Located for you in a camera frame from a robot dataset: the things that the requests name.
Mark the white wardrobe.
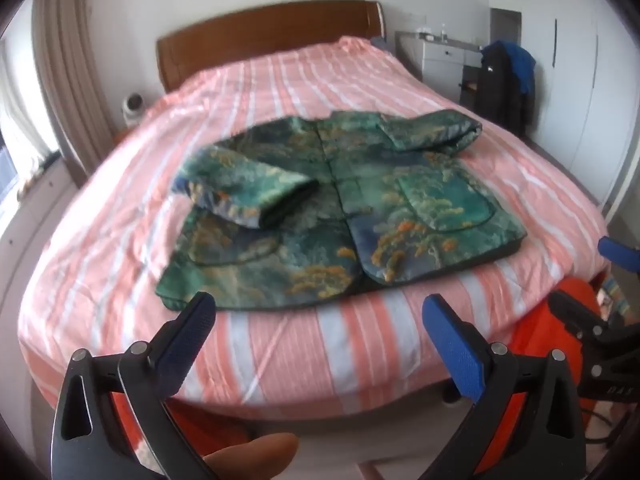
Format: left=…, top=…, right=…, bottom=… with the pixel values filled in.
left=530, top=0, right=640, bottom=211

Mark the colourful printed item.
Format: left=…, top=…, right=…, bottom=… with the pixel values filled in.
left=600, top=275, right=633, bottom=321

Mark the person's left hand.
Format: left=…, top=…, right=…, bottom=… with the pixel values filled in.
left=202, top=432, right=300, bottom=480

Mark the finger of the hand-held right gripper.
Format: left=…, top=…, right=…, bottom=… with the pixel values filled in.
left=597, top=235, right=640, bottom=273
left=547, top=290, right=640, bottom=403

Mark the black jacket on chair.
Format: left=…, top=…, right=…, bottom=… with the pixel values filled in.
left=472, top=42, right=531, bottom=136

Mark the white desk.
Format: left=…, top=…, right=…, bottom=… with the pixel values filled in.
left=395, top=30, right=488, bottom=106

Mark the person's orange clothing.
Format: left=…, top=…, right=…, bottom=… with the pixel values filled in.
left=107, top=277, right=603, bottom=480

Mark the blue cloth on chair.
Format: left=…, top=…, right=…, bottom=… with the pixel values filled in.
left=502, top=41, right=537, bottom=96

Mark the beige curtain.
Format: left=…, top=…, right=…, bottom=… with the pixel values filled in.
left=32, top=0, right=121, bottom=191

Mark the small white fan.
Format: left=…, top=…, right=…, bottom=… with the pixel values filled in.
left=121, top=94, right=148, bottom=128

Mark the green patterned padded jacket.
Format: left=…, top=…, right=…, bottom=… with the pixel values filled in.
left=157, top=110, right=528, bottom=313

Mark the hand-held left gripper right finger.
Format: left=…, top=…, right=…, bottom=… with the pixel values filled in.
left=421, top=294, right=587, bottom=480

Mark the wooden bed headboard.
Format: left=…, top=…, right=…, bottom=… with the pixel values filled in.
left=156, top=0, right=388, bottom=93

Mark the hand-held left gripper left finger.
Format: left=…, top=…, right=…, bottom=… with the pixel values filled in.
left=50, top=290, right=221, bottom=480

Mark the pink striped bed sheet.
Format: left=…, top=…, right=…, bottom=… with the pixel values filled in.
left=17, top=35, right=611, bottom=421

